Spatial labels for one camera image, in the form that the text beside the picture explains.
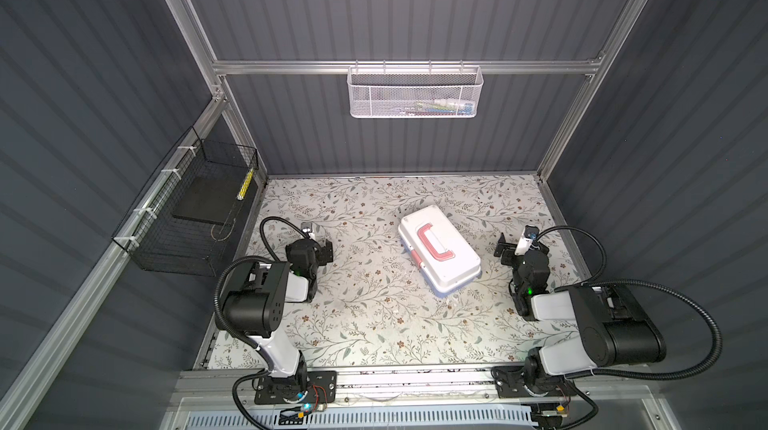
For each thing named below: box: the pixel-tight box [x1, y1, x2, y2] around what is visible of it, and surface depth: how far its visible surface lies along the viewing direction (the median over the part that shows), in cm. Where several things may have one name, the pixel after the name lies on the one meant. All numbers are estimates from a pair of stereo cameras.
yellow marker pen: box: [237, 167, 255, 201], surface depth 82 cm
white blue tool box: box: [398, 205, 482, 298], surface depth 88 cm
